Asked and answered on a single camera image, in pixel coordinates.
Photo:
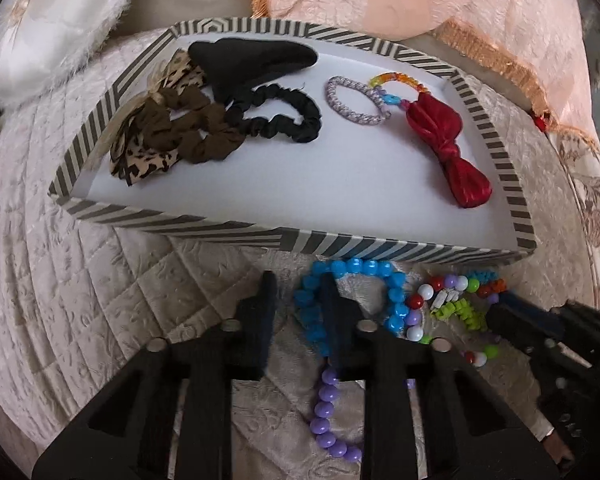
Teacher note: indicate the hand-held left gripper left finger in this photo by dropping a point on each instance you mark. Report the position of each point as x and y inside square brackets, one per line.
[265, 320]

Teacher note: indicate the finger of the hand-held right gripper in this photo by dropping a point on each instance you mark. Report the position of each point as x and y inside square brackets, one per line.
[507, 327]
[540, 316]

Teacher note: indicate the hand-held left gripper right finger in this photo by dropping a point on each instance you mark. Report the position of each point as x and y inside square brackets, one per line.
[336, 325]

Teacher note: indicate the striped cardboard box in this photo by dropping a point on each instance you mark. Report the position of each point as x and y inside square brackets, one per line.
[280, 185]

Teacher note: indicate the person's right forearm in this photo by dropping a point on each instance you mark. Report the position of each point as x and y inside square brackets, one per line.
[547, 432]

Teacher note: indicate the floral bed sheet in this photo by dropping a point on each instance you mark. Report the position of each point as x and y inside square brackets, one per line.
[587, 210]

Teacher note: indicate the red velvet bow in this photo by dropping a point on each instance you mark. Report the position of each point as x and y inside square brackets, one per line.
[460, 175]

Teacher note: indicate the beige quilted bedspread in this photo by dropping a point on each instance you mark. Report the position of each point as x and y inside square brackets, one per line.
[80, 285]

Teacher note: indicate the brown scrunchie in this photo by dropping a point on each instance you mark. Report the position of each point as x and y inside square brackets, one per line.
[200, 140]

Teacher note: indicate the small red object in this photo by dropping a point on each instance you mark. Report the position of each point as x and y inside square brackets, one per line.
[542, 123]

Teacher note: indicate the leopard print hair bow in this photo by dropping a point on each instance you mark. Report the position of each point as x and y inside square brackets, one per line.
[140, 160]

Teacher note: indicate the black scrunchie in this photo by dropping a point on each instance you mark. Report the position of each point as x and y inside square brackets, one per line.
[305, 110]

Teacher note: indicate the black felt hair piece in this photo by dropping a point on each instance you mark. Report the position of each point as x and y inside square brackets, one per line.
[250, 60]

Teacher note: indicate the grey patterned curtain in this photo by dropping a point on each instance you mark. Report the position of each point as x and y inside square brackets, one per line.
[597, 60]

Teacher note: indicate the white satin cushion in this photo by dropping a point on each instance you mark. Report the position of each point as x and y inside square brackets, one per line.
[45, 25]

